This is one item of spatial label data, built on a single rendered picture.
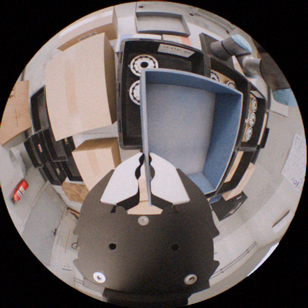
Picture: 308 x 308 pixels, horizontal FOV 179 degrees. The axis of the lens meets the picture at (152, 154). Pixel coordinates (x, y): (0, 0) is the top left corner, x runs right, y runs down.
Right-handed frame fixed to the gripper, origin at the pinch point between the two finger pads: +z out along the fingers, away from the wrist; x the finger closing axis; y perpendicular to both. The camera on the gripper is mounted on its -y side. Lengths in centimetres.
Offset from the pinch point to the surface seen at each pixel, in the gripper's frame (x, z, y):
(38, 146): -127, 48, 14
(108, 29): -19, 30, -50
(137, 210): -8, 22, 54
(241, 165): 77, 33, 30
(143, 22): -3, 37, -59
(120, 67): -8.0, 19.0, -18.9
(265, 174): 347, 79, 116
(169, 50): 7.8, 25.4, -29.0
